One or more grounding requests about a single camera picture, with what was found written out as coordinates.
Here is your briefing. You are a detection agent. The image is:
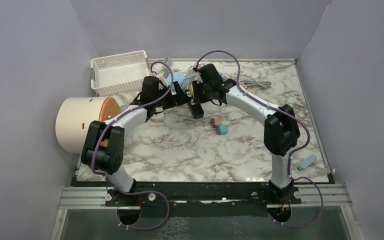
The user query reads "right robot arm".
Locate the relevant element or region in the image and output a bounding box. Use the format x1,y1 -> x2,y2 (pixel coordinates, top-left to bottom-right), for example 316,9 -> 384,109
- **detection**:
190,64 -> 300,204

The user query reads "grey cable centre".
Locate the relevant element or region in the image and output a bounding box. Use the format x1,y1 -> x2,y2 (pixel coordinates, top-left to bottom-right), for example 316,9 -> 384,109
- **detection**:
185,64 -> 200,84

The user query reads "blue round power socket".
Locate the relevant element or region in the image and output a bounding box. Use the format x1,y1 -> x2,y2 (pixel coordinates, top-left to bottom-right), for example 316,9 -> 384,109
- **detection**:
166,71 -> 186,90

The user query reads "pink plug adapter round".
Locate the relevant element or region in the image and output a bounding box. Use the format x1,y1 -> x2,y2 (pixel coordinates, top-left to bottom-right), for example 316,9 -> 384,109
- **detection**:
210,117 -> 222,128

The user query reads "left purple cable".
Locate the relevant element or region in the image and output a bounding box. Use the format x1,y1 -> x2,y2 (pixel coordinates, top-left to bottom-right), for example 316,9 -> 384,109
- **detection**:
90,61 -> 175,232

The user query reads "cream cylinder container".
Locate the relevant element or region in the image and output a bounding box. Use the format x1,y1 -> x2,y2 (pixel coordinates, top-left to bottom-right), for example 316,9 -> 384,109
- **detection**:
55,96 -> 121,154

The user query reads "white plastic basket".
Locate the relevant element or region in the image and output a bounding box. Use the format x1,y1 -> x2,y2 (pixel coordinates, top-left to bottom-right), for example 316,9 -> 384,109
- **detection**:
90,50 -> 150,96

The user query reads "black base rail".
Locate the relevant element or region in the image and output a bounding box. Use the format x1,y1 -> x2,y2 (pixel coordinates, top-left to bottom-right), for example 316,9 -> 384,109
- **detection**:
71,177 -> 302,220

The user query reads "black power strip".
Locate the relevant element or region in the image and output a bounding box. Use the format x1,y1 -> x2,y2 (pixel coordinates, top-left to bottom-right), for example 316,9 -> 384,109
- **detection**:
187,101 -> 204,120

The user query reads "grey cable right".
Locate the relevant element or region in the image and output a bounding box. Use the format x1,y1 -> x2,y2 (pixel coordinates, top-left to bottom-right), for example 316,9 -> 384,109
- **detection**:
239,74 -> 272,91

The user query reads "white power strip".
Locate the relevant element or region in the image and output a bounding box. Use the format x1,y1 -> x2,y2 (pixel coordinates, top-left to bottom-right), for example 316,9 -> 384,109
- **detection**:
152,107 -> 165,122

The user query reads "teal plug adapter round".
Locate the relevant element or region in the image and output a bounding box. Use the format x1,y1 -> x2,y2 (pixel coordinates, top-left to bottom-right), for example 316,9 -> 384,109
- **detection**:
216,124 -> 228,136

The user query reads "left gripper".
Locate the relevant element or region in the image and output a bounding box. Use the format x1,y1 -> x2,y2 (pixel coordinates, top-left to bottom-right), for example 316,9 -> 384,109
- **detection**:
152,80 -> 190,109

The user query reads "light blue small device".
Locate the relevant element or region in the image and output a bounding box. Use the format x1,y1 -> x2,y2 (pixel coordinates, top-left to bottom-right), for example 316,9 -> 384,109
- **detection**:
296,154 -> 317,172

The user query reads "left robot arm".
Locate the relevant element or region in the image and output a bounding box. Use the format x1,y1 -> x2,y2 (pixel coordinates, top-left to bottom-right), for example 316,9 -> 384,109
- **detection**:
80,76 -> 191,206

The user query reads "yellow plug adapter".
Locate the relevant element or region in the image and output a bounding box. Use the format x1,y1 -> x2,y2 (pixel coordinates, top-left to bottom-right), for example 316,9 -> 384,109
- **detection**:
247,88 -> 255,94
189,85 -> 194,97

